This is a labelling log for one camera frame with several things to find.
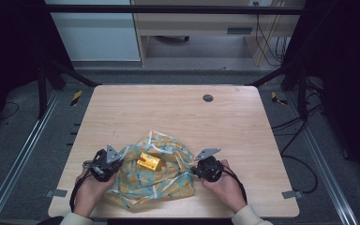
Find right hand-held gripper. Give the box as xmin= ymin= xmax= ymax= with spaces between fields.
xmin=194 ymin=147 xmax=224 ymax=184

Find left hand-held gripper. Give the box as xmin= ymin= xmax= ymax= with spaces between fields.
xmin=82 ymin=143 xmax=126 ymax=183

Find small yellow box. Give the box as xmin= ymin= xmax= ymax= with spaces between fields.
xmin=136 ymin=152 xmax=162 ymax=172

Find lemon print teal cloth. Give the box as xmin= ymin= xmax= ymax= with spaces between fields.
xmin=104 ymin=130 xmax=197 ymax=210

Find person's right hand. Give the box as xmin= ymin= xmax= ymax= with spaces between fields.
xmin=201 ymin=158 xmax=248 ymax=215

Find person's left hand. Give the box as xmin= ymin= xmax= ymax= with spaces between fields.
xmin=74 ymin=168 xmax=118 ymax=218

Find yellow black striped tape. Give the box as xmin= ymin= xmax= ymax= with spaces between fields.
xmin=270 ymin=91 xmax=289 ymax=106
xmin=70 ymin=90 xmax=83 ymax=107

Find black metal stand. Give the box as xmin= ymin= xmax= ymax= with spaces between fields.
xmin=247 ymin=60 xmax=311 ymax=121
xmin=37 ymin=57 xmax=102 ymax=120

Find white cabinet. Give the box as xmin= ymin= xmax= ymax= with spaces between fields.
xmin=45 ymin=0 xmax=143 ymax=62

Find light wooden desk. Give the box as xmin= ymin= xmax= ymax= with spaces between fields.
xmin=130 ymin=0 xmax=308 ymax=68

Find black curtain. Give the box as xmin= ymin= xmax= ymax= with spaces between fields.
xmin=282 ymin=0 xmax=360 ymax=191
xmin=0 ymin=0 xmax=73 ymax=139

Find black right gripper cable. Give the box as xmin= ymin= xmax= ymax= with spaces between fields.
xmin=220 ymin=162 xmax=248 ymax=204

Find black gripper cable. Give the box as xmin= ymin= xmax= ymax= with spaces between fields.
xmin=220 ymin=162 xmax=248 ymax=204
xmin=68 ymin=170 xmax=91 ymax=214

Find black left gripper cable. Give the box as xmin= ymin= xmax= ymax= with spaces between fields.
xmin=68 ymin=170 xmax=91 ymax=214

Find grey table bracket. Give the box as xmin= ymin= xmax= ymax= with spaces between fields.
xmin=45 ymin=188 xmax=68 ymax=199
xmin=281 ymin=189 xmax=304 ymax=200

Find aluminium floor rail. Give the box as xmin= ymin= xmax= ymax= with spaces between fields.
xmin=0 ymin=90 xmax=61 ymax=225
xmin=285 ymin=92 xmax=360 ymax=225

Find thin black floor cable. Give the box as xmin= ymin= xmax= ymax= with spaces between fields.
xmin=0 ymin=101 xmax=21 ymax=122

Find black hanging desk cables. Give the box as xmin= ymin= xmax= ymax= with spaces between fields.
xmin=253 ymin=1 xmax=290 ymax=68

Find black horizontal frame bar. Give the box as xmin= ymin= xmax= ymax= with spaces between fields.
xmin=43 ymin=4 xmax=308 ymax=16

